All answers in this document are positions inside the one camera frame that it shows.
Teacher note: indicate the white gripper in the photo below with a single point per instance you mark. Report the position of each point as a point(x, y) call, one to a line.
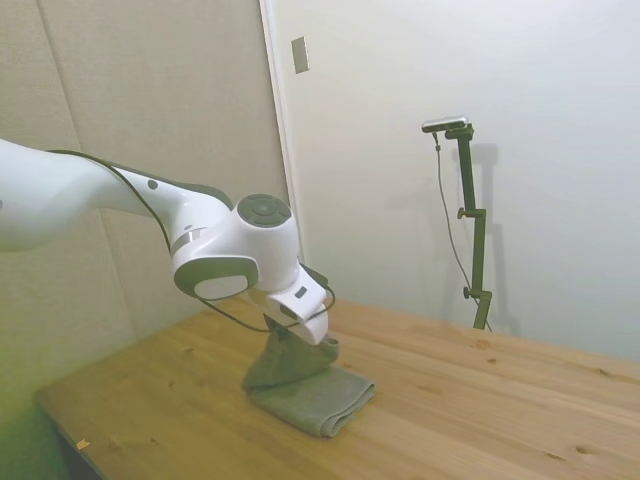
point(307, 315)

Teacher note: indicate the small yellow table sticker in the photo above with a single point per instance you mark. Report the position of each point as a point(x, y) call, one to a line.
point(82, 442)

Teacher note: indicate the grey towel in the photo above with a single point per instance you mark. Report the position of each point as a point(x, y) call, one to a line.
point(310, 395)

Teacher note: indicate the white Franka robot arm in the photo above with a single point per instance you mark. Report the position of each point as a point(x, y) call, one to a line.
point(75, 190)

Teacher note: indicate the white vertical corner trim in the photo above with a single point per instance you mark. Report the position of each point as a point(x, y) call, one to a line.
point(282, 125)

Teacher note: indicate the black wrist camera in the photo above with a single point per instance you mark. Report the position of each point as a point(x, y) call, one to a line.
point(316, 276)

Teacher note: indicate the silver camera on stand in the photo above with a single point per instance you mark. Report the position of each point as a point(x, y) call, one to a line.
point(445, 123)

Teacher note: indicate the dark articulated camera stand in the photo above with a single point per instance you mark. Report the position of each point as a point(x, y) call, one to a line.
point(475, 235)

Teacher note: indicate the grey wall plate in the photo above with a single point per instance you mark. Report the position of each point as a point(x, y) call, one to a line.
point(300, 55)

